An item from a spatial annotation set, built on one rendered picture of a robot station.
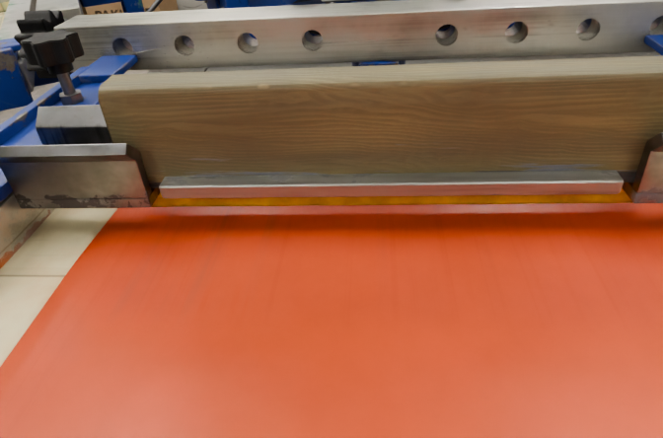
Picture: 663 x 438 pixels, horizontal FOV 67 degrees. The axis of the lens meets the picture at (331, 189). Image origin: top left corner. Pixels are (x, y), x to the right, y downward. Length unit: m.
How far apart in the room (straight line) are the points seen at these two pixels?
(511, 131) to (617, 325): 0.12
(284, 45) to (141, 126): 0.24
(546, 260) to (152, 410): 0.24
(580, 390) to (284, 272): 0.17
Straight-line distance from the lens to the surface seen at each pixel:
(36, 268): 0.39
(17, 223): 0.42
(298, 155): 0.33
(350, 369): 0.27
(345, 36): 0.53
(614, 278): 0.34
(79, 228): 0.41
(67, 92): 0.51
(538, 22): 0.55
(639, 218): 0.40
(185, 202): 0.38
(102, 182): 0.37
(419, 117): 0.32
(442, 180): 0.33
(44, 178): 0.39
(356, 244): 0.34
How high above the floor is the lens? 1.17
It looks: 33 degrees down
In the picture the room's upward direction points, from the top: 4 degrees counter-clockwise
